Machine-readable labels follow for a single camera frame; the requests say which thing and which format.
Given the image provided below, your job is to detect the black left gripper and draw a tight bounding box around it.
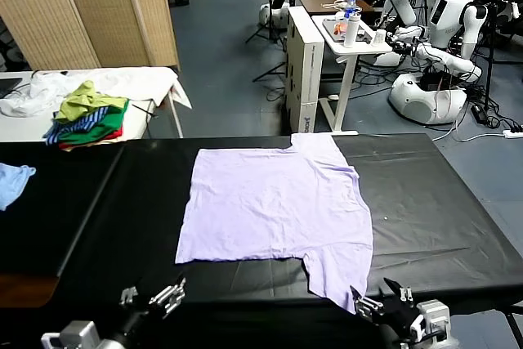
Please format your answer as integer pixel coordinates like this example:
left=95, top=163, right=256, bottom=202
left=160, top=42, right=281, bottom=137
left=110, top=277, right=187, bottom=342

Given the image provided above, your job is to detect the grey tray with orange item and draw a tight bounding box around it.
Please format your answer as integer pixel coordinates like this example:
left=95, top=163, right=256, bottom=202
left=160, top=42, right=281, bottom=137
left=322, top=16, right=369, bottom=43

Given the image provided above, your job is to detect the black tripod stand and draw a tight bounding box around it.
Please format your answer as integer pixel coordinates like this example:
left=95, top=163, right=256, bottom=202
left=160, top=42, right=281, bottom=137
left=244, top=0, right=287, bottom=46
left=252, top=60, right=287, bottom=83

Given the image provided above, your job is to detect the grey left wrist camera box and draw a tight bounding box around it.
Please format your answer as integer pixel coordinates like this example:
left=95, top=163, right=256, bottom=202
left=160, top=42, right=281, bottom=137
left=40, top=320, right=101, bottom=349

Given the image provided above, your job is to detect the bamboo folding screen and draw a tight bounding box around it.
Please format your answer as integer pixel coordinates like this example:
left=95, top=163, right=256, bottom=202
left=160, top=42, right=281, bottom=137
left=0, top=0, right=181, bottom=71

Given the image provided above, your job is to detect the blue striped garment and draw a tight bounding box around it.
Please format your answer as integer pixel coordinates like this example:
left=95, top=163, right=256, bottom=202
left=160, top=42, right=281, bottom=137
left=42, top=105, right=111, bottom=145

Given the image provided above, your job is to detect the tall white cardboard box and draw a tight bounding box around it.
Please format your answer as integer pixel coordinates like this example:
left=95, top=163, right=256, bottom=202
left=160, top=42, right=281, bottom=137
left=285, top=5, right=325, bottom=136

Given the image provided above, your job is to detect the white standing desk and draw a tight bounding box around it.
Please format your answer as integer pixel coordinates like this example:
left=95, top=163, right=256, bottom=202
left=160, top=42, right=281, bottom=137
left=311, top=13, right=394, bottom=136

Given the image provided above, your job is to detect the lime green garment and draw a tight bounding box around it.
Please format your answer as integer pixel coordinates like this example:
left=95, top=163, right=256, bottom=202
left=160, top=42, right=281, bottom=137
left=54, top=80, right=129, bottom=123

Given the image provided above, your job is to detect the beige garment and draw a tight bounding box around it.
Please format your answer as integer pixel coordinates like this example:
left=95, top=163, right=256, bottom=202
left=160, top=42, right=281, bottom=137
left=60, top=138, right=126, bottom=152

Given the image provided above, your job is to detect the red garment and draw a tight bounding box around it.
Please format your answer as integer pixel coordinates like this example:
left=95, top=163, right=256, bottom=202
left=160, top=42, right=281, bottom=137
left=58, top=128, right=123, bottom=150

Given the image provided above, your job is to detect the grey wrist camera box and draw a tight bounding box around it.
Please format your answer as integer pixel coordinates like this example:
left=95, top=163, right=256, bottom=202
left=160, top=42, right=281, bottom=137
left=410, top=299, right=452, bottom=342
left=40, top=320, right=101, bottom=349

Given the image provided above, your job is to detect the black pole stand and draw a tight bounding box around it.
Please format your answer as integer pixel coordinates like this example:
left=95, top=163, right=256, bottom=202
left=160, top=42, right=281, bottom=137
left=481, top=1, right=502, bottom=111

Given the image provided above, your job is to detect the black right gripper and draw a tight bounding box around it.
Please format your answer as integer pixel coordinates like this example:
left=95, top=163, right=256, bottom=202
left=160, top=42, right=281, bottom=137
left=350, top=277, right=421, bottom=337

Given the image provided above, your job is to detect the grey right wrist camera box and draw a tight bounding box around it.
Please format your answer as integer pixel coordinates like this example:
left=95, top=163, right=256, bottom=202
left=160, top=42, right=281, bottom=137
left=410, top=299, right=452, bottom=342

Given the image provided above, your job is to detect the black laptop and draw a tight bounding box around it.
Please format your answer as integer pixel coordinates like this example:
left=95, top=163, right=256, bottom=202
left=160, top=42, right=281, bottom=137
left=0, top=77, right=24, bottom=100

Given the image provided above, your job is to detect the crumpled white garment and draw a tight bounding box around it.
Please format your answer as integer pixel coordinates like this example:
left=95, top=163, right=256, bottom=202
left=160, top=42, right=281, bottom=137
left=0, top=73, right=69, bottom=117

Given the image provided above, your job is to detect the small white robot base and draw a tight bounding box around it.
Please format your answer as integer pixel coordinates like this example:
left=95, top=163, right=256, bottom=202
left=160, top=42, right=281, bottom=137
left=259, top=2, right=289, bottom=30

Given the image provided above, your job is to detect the light blue garment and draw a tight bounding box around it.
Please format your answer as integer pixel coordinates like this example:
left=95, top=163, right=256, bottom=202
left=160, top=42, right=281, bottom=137
left=0, top=163, right=37, bottom=212

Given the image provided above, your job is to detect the white thermos bottle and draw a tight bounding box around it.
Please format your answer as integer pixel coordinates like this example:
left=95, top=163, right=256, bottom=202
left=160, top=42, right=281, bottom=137
left=343, top=12, right=361, bottom=48

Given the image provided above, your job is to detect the white folding side table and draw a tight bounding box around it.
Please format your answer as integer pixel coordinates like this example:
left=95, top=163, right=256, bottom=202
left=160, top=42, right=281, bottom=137
left=0, top=69, right=185, bottom=144

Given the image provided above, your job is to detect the lavender t-shirt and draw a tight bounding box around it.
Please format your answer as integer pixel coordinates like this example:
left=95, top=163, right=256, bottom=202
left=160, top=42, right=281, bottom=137
left=174, top=132, right=374, bottom=315

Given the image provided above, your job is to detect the white table cloth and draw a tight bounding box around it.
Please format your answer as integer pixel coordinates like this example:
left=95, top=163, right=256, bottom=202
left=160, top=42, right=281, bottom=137
left=31, top=66, right=193, bottom=111

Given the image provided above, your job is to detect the large black table cover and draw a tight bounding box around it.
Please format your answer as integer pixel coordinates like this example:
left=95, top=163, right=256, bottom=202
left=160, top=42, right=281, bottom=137
left=56, top=132, right=523, bottom=317

